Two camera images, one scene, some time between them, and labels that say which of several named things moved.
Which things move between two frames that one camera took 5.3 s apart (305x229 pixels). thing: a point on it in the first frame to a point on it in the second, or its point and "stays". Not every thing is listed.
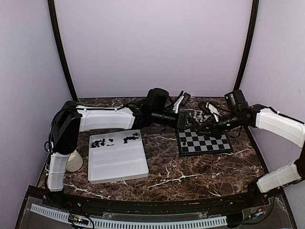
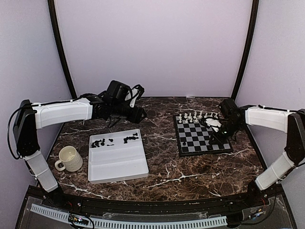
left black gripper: [182, 120] to [136, 117]
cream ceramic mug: [75, 161] stays
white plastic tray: [116, 156] stays
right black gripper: [211, 123] to [219, 140]
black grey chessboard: [191, 142] stays
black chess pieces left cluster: [96, 143] stays
